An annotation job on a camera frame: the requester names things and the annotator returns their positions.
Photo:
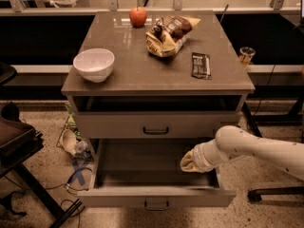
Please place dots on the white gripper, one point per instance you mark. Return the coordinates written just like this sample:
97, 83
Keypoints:
199, 158

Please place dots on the grey drawer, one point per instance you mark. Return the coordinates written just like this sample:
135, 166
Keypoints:
140, 117
146, 173

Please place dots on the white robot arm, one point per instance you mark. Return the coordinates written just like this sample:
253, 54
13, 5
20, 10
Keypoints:
232, 143

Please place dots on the grey drawer cabinet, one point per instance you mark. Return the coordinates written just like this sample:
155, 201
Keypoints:
138, 73

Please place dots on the black table leg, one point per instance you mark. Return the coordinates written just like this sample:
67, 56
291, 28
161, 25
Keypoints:
251, 124

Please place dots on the black office chair base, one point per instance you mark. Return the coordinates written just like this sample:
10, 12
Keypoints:
257, 194

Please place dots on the black snack bar wrapper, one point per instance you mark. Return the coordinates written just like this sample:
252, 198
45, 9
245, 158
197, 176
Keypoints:
201, 66

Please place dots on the clear plastic cup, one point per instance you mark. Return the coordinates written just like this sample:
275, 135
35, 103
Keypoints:
246, 54

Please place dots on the brown chip bag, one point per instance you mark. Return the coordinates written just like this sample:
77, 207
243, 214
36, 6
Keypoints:
168, 35

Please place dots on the white bowl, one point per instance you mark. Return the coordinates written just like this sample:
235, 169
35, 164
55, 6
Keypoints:
95, 64

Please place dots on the red apple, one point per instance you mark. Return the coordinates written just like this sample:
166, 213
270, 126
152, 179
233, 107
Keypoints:
138, 17

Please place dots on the black chair at left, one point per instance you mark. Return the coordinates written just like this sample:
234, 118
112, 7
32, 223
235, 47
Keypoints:
18, 142

